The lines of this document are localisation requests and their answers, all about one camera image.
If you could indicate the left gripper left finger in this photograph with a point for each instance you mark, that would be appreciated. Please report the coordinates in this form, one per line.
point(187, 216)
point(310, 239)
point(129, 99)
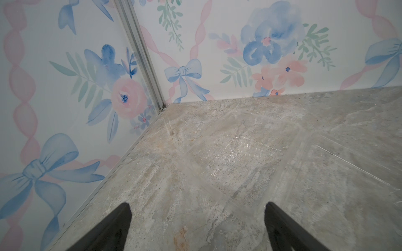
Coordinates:
point(108, 235)

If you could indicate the left aluminium corner post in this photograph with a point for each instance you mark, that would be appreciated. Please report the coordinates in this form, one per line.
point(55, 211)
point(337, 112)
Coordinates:
point(133, 31)

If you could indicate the clear pepper container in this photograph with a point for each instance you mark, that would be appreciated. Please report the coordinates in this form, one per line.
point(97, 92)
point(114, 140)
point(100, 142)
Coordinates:
point(240, 159)

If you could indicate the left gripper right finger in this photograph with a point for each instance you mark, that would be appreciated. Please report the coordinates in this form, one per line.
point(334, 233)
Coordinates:
point(285, 234)

